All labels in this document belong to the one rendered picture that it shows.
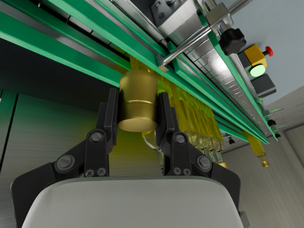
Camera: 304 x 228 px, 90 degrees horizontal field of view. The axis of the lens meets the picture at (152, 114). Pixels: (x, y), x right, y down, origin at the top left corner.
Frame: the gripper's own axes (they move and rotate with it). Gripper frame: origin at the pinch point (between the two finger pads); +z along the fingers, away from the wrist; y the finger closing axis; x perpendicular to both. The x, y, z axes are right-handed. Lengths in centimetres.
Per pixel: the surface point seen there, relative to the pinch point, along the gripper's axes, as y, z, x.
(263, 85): 64, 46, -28
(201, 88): 15.6, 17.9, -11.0
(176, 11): 6.5, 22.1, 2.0
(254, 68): 43, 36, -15
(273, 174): 666, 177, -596
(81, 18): -6.5, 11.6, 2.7
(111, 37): -3.4, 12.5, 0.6
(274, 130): 92, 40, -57
